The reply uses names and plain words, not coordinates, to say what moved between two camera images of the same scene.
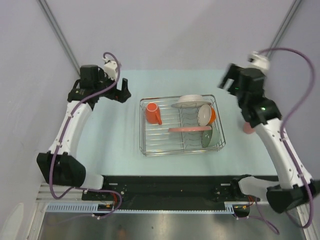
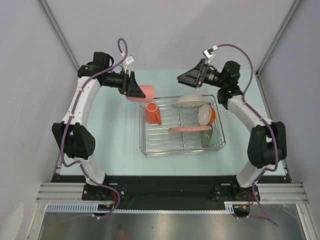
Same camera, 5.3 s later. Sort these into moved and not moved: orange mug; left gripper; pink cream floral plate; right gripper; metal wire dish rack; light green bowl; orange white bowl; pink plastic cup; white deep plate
Moved: left gripper; pink plastic cup; right gripper
Not moved: metal wire dish rack; orange white bowl; light green bowl; white deep plate; orange mug; pink cream floral plate
